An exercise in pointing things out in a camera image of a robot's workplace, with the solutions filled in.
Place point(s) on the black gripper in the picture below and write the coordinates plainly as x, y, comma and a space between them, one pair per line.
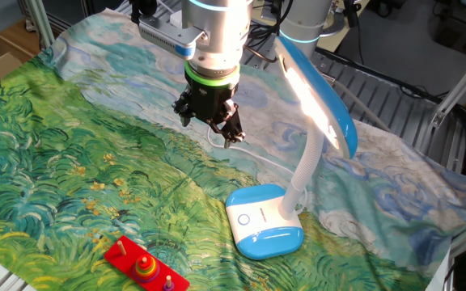
208, 99

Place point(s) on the red peg board toy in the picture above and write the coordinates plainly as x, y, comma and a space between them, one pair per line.
117, 258

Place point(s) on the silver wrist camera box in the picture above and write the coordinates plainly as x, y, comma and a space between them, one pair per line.
164, 36

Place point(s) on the blue and white desk lamp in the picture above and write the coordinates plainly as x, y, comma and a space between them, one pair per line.
263, 238

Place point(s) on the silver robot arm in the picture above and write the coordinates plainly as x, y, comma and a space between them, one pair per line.
217, 32

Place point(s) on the painted landscape tablecloth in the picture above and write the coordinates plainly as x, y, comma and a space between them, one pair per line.
55, 161

